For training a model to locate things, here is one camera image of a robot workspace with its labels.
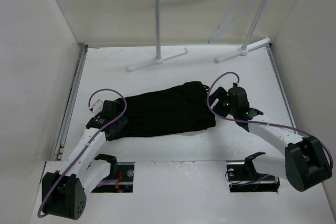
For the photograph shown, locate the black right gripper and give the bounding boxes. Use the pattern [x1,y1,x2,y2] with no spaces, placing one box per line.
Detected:
[201,87,237,120]

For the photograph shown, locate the black trousers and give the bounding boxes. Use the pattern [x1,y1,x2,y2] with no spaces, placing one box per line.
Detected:
[119,81,216,139]

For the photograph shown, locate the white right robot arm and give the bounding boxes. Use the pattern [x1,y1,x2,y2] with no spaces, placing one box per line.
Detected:
[206,84,333,192]

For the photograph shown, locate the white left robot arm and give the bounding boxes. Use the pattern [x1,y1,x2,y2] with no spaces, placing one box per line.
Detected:
[37,99,128,220]

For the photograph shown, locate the translucent blue clothes hanger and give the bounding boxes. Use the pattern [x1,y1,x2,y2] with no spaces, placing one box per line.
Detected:
[208,0,254,44]

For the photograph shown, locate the white clothes rack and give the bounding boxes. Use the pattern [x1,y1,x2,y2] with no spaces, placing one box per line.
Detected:
[127,0,271,72]

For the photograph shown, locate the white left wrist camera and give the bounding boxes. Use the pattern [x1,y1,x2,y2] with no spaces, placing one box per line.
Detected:
[89,99,103,114]

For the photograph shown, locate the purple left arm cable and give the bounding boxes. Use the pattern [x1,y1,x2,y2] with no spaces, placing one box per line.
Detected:
[38,88,129,218]

